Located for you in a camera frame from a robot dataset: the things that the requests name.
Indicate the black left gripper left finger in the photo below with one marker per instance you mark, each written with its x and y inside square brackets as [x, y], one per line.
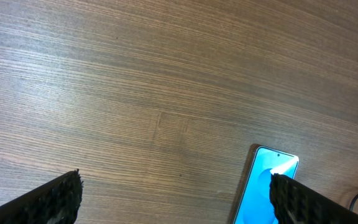
[56, 202]

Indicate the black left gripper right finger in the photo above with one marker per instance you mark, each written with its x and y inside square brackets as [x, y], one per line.
[294, 203]

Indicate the teal Galaxy smartphone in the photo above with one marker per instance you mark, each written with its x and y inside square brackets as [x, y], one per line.
[254, 206]

